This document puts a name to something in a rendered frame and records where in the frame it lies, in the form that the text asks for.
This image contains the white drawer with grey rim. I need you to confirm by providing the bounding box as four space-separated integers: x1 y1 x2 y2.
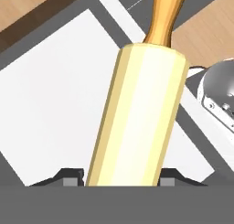
0 0 234 187

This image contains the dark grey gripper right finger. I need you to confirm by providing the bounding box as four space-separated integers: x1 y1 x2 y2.
158 167 208 187

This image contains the cream rolling pin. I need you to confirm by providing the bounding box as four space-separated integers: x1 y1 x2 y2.
84 0 190 187

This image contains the silver round metal object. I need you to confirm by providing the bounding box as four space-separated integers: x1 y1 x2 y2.
196 59 234 134

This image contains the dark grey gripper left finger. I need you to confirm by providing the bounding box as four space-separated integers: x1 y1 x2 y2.
29 167 86 187

